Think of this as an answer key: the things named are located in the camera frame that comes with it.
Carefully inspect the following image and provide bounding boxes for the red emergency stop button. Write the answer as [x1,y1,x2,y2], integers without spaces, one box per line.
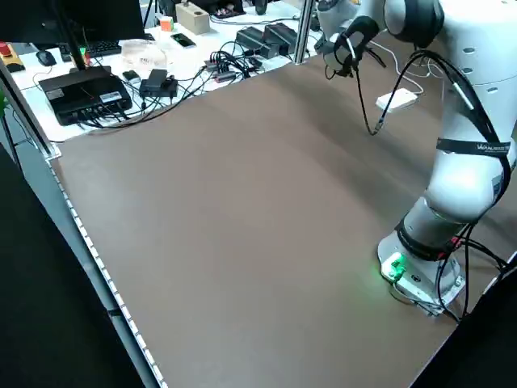
[0,41,22,74]

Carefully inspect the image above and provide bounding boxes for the black network switch box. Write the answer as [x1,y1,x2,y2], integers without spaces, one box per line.
[38,65,134,127]

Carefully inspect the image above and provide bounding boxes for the thin white charger cable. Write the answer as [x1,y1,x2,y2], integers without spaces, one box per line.
[403,52,448,80]

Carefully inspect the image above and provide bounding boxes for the black computer monitor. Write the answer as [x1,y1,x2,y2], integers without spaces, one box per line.
[0,0,145,44]

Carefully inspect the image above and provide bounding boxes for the black keyboard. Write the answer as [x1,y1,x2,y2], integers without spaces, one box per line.
[59,38,123,58]

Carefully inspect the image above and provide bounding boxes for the aluminium profile post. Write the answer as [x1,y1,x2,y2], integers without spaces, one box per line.
[293,0,315,65]

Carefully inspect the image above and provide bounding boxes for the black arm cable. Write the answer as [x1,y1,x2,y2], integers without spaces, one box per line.
[325,26,511,259]

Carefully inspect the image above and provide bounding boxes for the black power adapter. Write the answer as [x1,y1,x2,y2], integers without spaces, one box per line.
[139,68,179,99]

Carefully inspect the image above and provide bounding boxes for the white power strip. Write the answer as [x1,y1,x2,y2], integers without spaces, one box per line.
[375,90,418,112]

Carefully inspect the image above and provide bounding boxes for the small usb hub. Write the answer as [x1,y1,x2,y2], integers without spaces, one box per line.
[203,57,240,85]

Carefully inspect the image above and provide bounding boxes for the clear plastic bag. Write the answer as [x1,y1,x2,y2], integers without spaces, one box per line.
[120,38,171,69]

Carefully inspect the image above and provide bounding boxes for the black monitor stand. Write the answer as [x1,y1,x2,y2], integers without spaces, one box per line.
[56,0,93,73]

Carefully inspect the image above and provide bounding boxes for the black smartphone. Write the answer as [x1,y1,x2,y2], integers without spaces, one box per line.
[170,32,195,49]

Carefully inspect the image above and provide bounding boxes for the wooden block with hole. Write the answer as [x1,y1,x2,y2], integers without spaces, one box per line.
[174,1,212,36]

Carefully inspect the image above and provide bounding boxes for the black base cables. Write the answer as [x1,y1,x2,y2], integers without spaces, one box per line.
[438,238,512,324]

